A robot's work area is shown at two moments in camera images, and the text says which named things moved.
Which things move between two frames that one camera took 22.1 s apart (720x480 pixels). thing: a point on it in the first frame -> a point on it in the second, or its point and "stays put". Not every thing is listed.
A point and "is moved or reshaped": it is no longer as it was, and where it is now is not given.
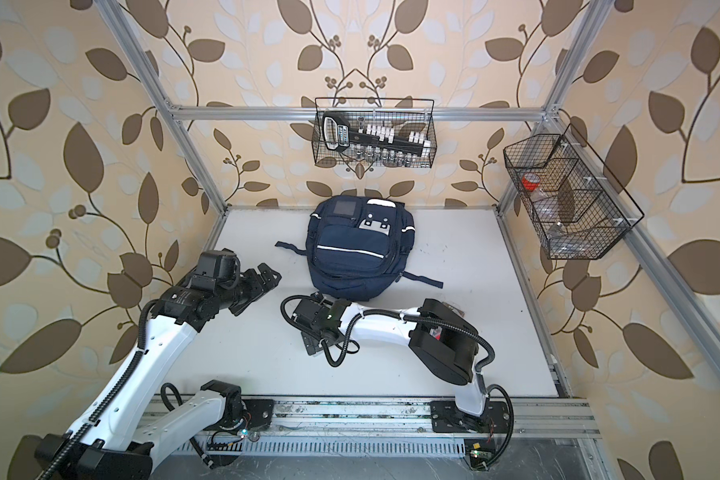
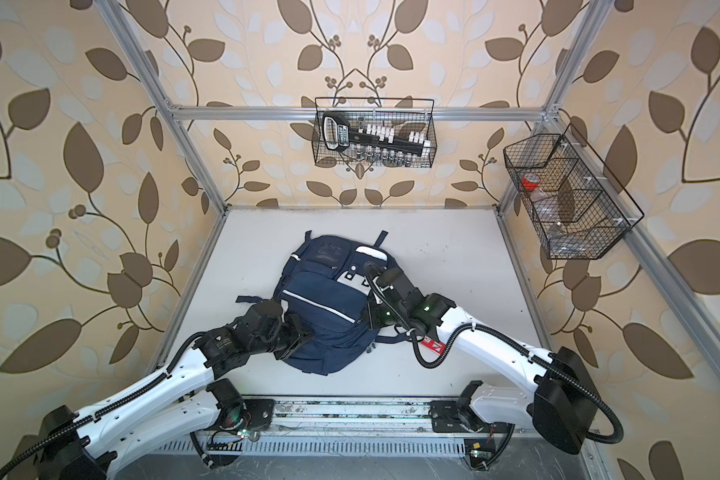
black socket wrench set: [337, 134] stays put
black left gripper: [258, 286] -> [299, 336]
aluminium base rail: [401, 416] stays put
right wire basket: [573, 214] stays put
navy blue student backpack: [358, 247] is moved or reshaped
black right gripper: [311, 343] -> [373, 319]
